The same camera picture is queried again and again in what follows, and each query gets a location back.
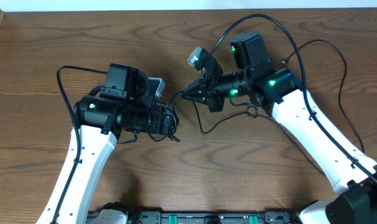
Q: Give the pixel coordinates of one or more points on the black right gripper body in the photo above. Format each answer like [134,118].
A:
[211,90]

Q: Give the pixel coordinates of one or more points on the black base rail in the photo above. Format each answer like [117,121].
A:
[137,214]

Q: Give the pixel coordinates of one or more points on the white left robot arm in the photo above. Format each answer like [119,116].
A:
[126,102]

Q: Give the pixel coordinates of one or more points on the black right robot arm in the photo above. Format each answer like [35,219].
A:
[351,173]

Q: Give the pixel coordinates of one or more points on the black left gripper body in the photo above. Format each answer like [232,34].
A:
[163,120]

